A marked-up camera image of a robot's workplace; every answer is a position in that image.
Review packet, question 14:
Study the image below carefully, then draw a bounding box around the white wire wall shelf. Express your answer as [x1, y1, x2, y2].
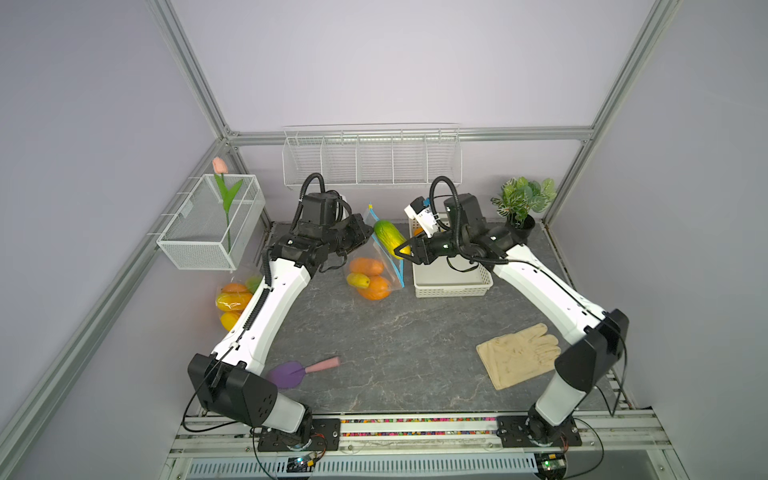
[282, 123, 463, 188]

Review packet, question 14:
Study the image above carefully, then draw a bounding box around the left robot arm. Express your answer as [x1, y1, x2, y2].
[187, 190, 373, 437]

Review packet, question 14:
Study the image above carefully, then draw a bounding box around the small yellow mango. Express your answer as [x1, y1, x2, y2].
[346, 273, 371, 289]

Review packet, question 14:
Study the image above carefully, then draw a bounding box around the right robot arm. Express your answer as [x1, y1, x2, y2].
[394, 194, 629, 442]

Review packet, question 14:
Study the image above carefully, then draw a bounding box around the spare clear zip-top bag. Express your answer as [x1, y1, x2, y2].
[344, 204, 405, 297]

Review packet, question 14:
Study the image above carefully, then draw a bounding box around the white perforated plastic basket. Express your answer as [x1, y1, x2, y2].
[407, 213, 494, 299]

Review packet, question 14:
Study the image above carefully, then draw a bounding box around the purple pink scoop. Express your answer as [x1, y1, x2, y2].
[266, 357, 341, 389]

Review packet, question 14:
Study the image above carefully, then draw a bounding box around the yellow green mango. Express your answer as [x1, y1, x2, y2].
[374, 220, 406, 258]

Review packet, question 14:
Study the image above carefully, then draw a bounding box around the black glossy plant pot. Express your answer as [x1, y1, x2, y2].
[506, 214, 536, 244]

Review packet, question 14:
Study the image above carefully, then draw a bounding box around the green artificial plant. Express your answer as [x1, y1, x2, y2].
[491, 177, 557, 220]

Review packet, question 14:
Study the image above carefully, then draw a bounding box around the beige work glove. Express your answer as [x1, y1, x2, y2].
[476, 323, 561, 391]

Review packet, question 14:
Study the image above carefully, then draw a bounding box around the white mesh wall basket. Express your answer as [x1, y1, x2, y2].
[156, 173, 265, 272]

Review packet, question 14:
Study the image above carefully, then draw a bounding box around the clear zip-top bag blue zipper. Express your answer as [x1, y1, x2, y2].
[215, 270, 263, 332]

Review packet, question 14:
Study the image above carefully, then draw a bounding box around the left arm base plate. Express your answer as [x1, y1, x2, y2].
[257, 417, 341, 452]

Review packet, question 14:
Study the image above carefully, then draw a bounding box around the large orange mango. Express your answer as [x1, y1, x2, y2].
[221, 283, 250, 293]

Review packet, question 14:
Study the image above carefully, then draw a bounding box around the pink artificial tulip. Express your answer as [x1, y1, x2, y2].
[212, 157, 243, 252]

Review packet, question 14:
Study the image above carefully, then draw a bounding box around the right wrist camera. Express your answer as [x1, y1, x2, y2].
[404, 196, 439, 238]

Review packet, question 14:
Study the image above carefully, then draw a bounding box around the orange mango top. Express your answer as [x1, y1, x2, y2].
[349, 257, 384, 277]

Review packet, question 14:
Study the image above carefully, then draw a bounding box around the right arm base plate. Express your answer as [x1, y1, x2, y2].
[496, 414, 582, 449]

